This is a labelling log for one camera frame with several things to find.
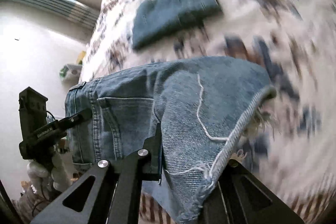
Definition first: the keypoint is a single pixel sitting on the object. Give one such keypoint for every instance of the frayed blue denim shorts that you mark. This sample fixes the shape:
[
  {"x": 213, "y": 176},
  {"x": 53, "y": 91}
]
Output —
[{"x": 202, "y": 106}]

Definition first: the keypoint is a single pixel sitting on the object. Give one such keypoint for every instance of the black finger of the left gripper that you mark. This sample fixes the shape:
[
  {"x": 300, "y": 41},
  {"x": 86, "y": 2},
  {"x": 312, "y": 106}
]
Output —
[{"x": 74, "y": 120}]

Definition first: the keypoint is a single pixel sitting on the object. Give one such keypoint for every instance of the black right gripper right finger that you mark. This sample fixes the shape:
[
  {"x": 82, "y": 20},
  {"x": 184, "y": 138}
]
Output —
[{"x": 240, "y": 197}]

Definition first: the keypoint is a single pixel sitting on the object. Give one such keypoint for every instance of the pink quilted trousers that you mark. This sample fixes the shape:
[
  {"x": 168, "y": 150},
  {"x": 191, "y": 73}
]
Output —
[{"x": 32, "y": 202}]

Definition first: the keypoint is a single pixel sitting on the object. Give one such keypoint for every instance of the green white plastic bag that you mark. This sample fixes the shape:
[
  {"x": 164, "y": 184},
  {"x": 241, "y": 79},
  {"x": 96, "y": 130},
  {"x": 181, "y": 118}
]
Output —
[{"x": 70, "y": 72}]

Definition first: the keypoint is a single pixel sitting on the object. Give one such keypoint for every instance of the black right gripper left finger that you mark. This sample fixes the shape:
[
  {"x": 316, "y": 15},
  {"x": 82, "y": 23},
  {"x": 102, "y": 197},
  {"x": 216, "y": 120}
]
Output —
[{"x": 110, "y": 191}]

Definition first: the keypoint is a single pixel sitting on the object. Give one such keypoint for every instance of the grey striped left curtain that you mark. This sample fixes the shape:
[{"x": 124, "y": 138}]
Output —
[{"x": 72, "y": 10}]

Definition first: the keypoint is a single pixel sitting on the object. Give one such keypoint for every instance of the yellow box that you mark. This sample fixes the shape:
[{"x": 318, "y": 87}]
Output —
[{"x": 80, "y": 57}]

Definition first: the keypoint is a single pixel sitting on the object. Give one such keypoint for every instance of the folded blue denim shorts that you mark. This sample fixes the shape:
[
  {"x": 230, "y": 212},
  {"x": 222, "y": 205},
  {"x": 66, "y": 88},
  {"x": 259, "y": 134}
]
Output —
[{"x": 156, "y": 19}]

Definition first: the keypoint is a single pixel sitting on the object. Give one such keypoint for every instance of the white gloved left hand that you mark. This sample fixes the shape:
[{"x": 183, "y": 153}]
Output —
[{"x": 45, "y": 181}]

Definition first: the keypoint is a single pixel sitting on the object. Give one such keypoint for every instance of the floral white bed quilt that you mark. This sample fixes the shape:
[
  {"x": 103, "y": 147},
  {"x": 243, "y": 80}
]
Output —
[{"x": 294, "y": 40}]

